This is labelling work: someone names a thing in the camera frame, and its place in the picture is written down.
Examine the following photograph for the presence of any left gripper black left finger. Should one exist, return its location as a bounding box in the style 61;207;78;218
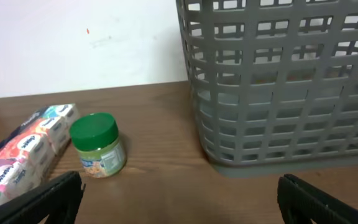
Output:
0;171;85;224

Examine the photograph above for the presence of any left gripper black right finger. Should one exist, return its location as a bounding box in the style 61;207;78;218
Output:
277;174;358;224

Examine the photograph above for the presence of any green lid jar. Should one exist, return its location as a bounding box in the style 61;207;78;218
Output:
69;113;127;179

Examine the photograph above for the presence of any tissue pocket pack bundle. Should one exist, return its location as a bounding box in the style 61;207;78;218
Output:
0;103;80;205

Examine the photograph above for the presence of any grey plastic basket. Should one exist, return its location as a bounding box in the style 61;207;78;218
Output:
175;0;358;177

